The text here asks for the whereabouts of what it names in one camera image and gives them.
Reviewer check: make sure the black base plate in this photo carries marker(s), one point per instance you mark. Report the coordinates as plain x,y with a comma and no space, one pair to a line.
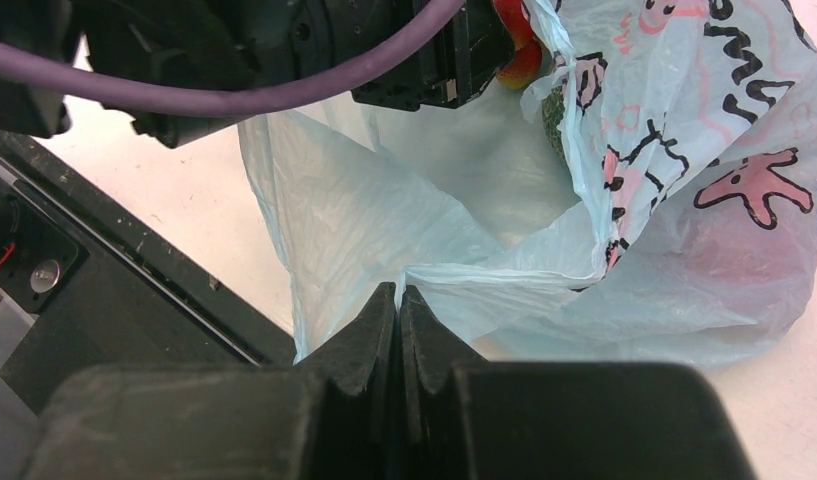
105,288

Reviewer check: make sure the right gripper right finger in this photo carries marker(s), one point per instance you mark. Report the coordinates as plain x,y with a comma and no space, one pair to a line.
471,418

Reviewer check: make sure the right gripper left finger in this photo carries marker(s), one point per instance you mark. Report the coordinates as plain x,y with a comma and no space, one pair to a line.
323,418

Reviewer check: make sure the green fake avocado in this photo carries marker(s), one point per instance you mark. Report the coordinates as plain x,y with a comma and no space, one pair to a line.
553,110

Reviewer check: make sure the light blue plastic bag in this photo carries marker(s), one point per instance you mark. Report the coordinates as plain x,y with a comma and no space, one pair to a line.
682,225

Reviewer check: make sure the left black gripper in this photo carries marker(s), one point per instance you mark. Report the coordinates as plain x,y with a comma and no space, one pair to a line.
183,70

